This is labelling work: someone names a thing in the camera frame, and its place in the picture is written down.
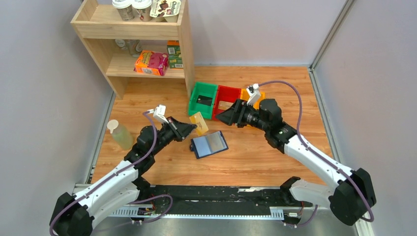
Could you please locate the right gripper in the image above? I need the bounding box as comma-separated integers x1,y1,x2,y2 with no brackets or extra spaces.
214,98,269,133

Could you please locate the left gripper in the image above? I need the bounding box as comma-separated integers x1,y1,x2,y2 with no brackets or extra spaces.
150,116,197,157

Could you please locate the navy blue card holder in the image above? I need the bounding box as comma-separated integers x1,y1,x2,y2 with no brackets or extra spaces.
189,131,229,159

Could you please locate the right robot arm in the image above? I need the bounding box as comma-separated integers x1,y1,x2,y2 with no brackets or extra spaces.
216,99,376,226

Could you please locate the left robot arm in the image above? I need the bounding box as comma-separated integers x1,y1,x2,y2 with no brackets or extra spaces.
49,117,197,236

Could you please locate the gold card in bin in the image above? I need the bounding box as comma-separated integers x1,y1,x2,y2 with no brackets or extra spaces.
217,101,232,110

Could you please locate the black card in bin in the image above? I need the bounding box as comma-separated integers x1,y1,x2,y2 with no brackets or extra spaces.
196,95,212,106

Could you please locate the red plastic bin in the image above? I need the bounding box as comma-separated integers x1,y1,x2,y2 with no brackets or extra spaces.
212,85,241,120

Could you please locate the yellow plastic bin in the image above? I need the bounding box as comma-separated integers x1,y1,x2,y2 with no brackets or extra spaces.
240,88,266,109

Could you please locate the green plastic bin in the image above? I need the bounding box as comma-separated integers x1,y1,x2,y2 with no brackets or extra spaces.
188,82,218,119

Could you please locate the green liquid bottle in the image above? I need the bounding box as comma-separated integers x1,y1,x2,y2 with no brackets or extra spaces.
107,119,133,150

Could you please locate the green juice carton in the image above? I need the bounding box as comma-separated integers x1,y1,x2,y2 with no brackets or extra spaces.
167,40,183,69

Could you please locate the orange pink snack box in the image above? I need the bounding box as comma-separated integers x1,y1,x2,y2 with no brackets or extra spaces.
135,50,169,76

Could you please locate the clear bottle on shelf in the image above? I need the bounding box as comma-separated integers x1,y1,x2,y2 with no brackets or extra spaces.
115,39,143,58

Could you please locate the wooden shelf unit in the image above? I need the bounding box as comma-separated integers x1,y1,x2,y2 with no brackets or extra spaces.
71,0,195,99

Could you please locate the chocolate pudding cup pack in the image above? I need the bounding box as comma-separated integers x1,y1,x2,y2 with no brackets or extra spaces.
150,0,181,23

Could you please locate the white lidded cup right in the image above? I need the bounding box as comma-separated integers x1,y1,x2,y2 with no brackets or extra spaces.
132,0,152,22

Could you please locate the white lidded cup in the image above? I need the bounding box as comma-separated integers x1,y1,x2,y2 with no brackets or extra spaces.
132,0,152,22
112,0,135,21

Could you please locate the white lidded cup left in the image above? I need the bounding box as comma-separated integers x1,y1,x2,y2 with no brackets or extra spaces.
112,0,135,21

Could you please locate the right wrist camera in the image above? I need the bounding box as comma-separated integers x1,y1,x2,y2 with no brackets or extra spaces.
246,84,261,106

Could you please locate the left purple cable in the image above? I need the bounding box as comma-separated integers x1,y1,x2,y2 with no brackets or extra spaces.
49,111,174,236

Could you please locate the purple cable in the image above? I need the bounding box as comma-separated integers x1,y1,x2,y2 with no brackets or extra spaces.
49,111,174,236
257,80,375,228

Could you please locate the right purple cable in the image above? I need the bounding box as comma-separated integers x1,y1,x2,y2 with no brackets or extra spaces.
257,80,375,228

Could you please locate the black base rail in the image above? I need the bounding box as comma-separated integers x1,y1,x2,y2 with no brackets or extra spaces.
137,185,312,216

